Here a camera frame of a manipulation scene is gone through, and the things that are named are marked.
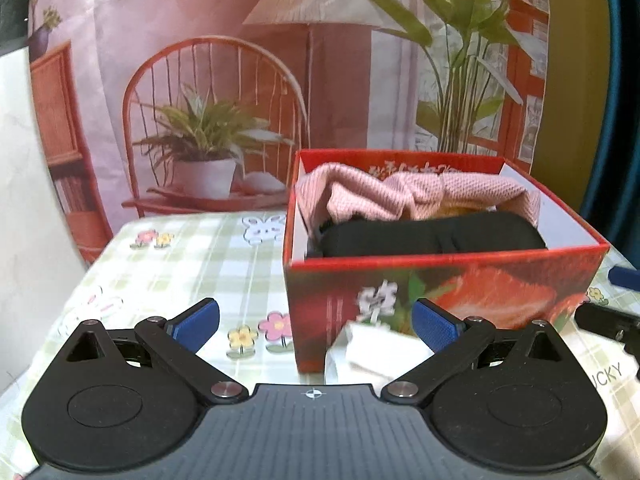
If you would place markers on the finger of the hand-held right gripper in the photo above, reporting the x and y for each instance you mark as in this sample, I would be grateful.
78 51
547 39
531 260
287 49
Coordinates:
607 321
625 276

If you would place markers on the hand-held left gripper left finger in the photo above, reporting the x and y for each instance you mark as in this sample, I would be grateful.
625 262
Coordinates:
192 327

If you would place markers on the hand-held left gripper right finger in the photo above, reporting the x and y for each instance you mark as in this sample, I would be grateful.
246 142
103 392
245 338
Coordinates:
435 327

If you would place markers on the white cloth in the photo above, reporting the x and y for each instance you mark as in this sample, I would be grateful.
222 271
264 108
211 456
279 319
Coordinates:
365 355

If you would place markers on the red strawberry print cardboard box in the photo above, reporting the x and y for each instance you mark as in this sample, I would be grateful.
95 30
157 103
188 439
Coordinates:
500 285

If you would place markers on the black eye mask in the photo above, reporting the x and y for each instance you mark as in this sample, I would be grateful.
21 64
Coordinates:
425 237

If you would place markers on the yellow soft cloth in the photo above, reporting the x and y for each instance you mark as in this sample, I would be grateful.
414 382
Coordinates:
467 205

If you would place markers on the pink knitted cloth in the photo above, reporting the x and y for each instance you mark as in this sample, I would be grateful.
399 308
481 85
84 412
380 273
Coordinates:
375 195

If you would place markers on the green checked tablecloth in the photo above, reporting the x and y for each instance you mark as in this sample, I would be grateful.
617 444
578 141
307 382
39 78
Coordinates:
200 260

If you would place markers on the printed room scene backdrop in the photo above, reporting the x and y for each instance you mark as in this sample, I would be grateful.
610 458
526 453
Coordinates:
175 20

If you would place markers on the dark glass window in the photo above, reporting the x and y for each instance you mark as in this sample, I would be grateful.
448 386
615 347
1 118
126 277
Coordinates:
12 10

